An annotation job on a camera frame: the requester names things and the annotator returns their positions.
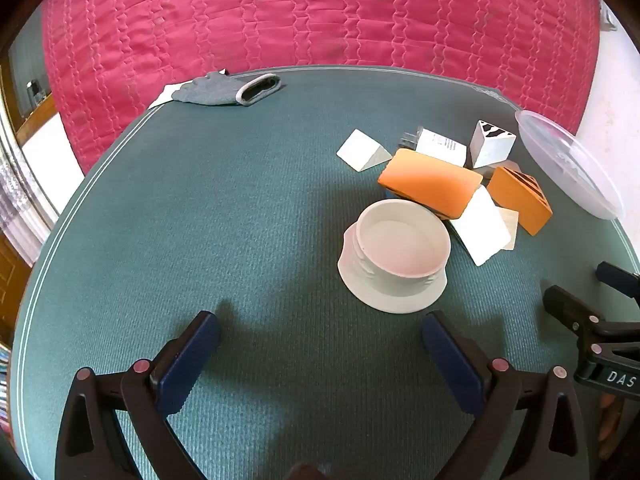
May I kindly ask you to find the grey work glove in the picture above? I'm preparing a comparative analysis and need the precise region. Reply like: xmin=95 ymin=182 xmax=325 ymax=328
xmin=172 ymin=72 xmax=283 ymax=108

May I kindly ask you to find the red quilted blanket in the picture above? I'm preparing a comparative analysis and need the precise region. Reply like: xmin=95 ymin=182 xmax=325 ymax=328
xmin=42 ymin=0 xmax=602 ymax=177

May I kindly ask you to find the person's right hand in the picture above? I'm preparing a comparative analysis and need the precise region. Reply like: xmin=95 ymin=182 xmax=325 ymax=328
xmin=596 ymin=392 xmax=621 ymax=461

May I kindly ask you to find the orange black-striped block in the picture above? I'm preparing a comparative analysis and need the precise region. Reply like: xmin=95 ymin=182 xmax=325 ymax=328
xmin=486 ymin=165 xmax=554 ymax=236
xmin=377 ymin=148 xmax=484 ymax=220

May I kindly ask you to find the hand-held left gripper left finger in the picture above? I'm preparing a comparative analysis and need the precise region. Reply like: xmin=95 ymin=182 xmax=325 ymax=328
xmin=55 ymin=310 xmax=222 ymax=480

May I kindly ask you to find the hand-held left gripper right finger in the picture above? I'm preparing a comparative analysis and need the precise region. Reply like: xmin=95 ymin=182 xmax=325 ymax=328
xmin=421 ymin=309 xmax=593 ymax=480

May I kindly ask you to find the row of books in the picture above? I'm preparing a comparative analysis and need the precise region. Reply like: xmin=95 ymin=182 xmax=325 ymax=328
xmin=0 ymin=345 xmax=13 ymax=433

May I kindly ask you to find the translucent ribbed edge strip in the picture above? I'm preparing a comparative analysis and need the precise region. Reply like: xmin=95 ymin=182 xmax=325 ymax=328
xmin=0 ymin=107 xmax=61 ymax=266

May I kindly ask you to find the white paper sheet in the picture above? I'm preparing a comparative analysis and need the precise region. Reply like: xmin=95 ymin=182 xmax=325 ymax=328
xmin=148 ymin=80 xmax=196 ymax=110

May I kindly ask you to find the white plug charger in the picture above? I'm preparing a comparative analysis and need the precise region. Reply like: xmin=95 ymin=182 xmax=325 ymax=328
xmin=398 ymin=126 xmax=468 ymax=169

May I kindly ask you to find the clear plastic bowl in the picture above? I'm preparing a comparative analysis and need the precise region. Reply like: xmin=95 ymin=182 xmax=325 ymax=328
xmin=515 ymin=109 xmax=626 ymax=221

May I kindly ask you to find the wooden furniture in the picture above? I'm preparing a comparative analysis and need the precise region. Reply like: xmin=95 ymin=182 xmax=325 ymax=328
xmin=0 ymin=232 xmax=33 ymax=346

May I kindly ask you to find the tan wooden block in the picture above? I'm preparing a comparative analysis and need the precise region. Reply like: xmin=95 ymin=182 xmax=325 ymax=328
xmin=474 ymin=159 xmax=523 ymax=181

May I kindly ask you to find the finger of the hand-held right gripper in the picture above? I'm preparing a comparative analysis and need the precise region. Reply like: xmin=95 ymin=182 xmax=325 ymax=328
xmin=543 ymin=285 xmax=640 ymax=361
xmin=596 ymin=261 xmax=640 ymax=306

